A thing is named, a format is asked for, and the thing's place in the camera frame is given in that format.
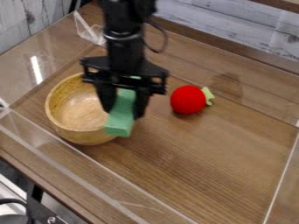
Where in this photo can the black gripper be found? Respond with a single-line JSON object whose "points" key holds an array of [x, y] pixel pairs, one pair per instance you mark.
{"points": [[147, 79]]}

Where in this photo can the green foam stick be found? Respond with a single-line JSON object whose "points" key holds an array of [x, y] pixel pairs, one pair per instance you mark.
{"points": [[120, 120]]}

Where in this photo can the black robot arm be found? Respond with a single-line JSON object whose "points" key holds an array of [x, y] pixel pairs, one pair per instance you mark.
{"points": [[124, 68]]}

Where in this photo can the brown wooden bowl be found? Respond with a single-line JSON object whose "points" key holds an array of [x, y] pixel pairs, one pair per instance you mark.
{"points": [[75, 112]]}

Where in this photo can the red toy tomato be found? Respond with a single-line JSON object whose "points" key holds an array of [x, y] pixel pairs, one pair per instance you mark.
{"points": [[190, 99]]}

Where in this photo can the clear acrylic corner bracket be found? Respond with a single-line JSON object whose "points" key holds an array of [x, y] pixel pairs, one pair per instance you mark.
{"points": [[89, 32]]}

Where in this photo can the clear acrylic tray wall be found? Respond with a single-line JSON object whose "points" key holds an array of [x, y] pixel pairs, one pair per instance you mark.
{"points": [[222, 167]]}

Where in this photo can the black table leg bracket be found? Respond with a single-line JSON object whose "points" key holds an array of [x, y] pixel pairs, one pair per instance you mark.
{"points": [[47, 210]]}

